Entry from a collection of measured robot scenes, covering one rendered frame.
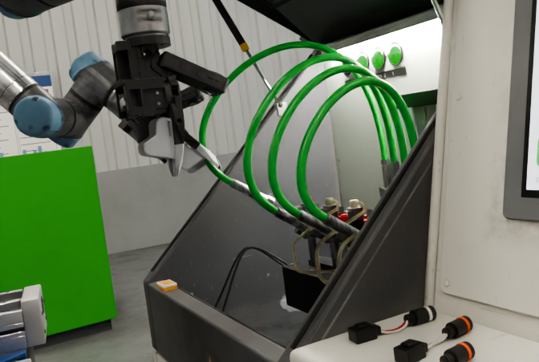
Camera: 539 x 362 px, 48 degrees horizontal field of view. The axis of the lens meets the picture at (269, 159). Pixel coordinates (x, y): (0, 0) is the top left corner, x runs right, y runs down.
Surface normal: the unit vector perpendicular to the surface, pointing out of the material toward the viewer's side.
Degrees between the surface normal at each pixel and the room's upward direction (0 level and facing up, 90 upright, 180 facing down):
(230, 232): 90
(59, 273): 90
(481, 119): 76
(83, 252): 90
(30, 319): 90
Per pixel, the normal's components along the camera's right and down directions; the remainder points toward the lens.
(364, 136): -0.88, 0.14
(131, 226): 0.33, 0.00
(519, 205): -0.89, -0.10
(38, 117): -0.07, 0.07
